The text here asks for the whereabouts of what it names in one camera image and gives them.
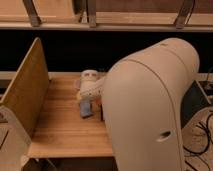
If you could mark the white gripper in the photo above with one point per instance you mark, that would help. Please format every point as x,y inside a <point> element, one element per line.
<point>91,84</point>

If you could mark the wooden side panel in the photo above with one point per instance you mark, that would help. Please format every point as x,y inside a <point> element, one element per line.
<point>23,99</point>

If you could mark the blue white eraser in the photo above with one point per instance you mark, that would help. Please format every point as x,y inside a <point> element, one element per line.
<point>85,109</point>

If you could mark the wooden back rail frame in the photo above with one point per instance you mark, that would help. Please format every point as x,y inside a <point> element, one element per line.
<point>108,15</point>

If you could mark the large white robot arm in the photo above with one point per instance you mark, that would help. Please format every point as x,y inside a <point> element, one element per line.
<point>141,98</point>

